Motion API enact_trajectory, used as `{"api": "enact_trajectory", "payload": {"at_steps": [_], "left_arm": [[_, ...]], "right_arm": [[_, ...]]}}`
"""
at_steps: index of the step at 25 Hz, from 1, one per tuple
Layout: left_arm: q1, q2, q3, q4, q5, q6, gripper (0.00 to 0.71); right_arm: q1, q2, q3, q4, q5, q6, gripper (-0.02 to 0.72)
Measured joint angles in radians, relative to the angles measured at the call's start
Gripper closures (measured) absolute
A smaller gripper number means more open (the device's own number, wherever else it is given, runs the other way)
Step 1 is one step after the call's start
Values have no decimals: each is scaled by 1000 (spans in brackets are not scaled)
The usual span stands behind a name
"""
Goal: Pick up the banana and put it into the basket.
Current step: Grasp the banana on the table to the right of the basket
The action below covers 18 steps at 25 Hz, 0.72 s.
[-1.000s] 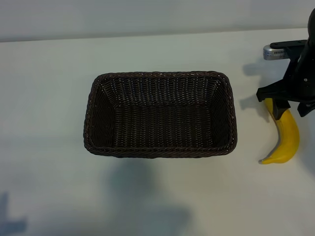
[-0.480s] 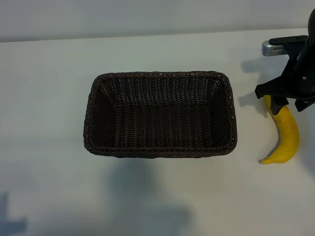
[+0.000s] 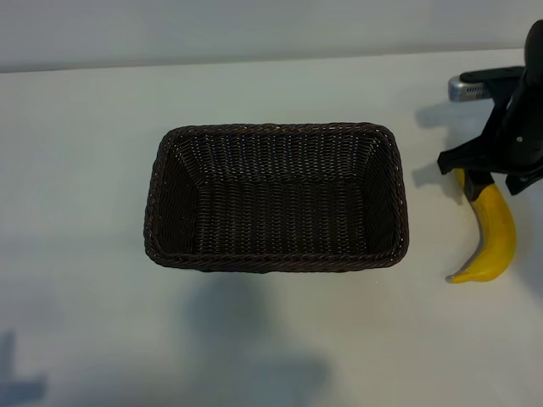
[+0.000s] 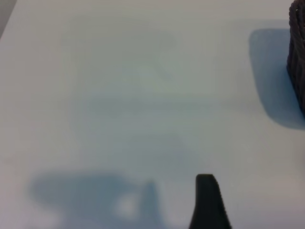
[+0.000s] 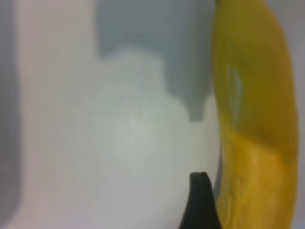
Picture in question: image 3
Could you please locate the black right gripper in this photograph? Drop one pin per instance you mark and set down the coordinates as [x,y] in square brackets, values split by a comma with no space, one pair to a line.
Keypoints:
[524,135]

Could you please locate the yellow banana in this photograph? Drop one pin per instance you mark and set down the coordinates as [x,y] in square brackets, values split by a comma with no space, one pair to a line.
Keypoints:
[496,220]

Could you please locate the dark brown wicker basket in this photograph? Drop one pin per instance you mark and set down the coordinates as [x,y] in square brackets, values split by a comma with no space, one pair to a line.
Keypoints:
[275,212]

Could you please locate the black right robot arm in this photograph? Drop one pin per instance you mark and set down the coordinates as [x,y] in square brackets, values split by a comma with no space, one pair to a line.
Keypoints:
[535,46]

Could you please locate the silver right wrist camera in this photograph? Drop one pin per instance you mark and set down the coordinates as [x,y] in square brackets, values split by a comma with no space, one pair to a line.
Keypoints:
[466,90]

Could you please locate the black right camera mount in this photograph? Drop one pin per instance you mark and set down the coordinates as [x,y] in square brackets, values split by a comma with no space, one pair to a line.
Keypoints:
[496,80]

